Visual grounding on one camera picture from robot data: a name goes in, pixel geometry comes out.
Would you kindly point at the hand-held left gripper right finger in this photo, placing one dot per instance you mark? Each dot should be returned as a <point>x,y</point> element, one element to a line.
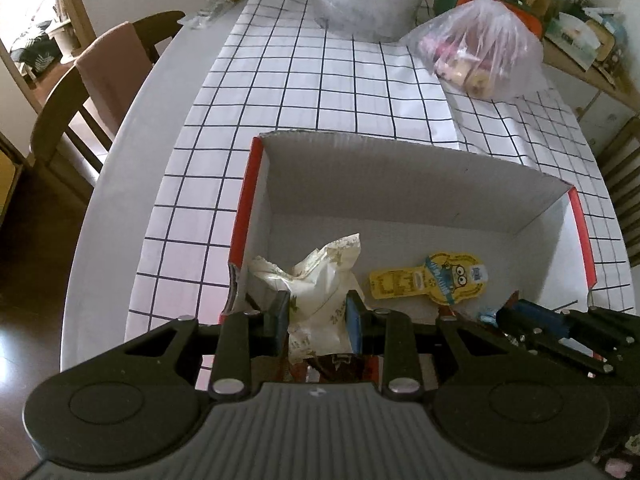
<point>354,327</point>

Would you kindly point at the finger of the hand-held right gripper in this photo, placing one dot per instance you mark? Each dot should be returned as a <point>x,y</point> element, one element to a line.
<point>542,315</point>
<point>560,347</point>

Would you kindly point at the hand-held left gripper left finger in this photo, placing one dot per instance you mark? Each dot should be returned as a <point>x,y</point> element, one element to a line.
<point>281,322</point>

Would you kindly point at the dark brown snack packet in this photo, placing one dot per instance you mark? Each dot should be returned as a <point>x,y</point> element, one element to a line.
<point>340,367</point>

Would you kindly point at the light blue snack packet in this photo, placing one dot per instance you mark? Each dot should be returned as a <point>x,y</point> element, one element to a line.
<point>487,316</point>

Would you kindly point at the cream snack packet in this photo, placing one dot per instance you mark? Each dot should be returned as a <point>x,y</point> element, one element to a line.
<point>320,275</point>

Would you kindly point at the yellow cartoon snack packet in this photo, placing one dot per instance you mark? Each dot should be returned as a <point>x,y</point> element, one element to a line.
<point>440,275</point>

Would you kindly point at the red cardboard box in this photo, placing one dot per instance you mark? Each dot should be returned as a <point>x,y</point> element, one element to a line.
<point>400,185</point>

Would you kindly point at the plastic bag of snacks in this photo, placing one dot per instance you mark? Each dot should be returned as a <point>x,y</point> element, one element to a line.
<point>480,55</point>

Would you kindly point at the wooden slatted chair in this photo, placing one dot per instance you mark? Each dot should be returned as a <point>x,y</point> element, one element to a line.
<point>625,160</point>

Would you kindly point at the white cabinet wooden top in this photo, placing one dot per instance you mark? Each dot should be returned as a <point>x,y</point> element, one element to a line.
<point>605,110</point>

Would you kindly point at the black-checked white tablecloth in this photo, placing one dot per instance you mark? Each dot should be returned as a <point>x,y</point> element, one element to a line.
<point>320,90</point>

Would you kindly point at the green and white tissue box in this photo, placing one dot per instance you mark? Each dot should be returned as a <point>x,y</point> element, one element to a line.
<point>572,35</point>

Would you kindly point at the yellow box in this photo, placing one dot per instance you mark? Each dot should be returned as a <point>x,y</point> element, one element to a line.
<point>607,40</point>

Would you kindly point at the pink cloth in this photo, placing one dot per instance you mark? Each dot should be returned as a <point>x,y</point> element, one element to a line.
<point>110,70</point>

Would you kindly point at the wooden chair with cloth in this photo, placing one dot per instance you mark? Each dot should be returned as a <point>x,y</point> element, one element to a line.
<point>55,115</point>

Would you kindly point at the small clear wrappers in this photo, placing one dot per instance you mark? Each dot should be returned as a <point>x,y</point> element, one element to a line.
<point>217,2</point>

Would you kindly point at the large clear plastic bag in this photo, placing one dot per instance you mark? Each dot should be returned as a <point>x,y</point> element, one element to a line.
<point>370,0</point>

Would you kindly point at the white plant stand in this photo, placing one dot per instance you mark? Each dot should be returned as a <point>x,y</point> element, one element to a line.
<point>62,35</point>

